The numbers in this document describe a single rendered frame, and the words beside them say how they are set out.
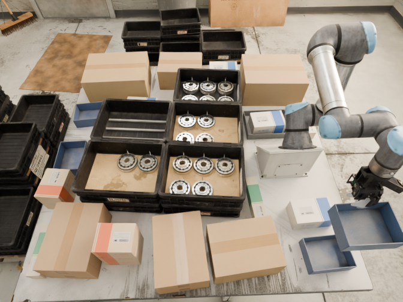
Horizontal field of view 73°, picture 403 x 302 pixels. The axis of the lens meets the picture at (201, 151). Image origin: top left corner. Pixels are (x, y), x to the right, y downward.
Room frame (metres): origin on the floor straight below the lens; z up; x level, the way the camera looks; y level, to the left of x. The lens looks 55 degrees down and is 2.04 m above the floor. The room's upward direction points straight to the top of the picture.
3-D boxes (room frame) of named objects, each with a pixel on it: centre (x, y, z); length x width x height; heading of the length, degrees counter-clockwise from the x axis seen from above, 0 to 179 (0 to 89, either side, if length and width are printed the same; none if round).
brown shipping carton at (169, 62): (1.59, 0.15, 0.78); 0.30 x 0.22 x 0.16; 89
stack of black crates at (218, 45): (2.27, -0.20, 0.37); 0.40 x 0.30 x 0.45; 92
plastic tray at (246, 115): (1.13, -0.41, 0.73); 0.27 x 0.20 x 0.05; 93
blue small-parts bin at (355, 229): (0.34, -0.58, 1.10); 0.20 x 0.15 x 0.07; 93
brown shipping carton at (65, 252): (0.38, 0.57, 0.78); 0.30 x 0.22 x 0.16; 179
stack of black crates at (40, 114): (1.47, 1.33, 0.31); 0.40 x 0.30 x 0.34; 2
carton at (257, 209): (0.61, -0.28, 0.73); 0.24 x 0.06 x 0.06; 7
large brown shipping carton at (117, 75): (1.49, 0.57, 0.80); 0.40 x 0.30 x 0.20; 94
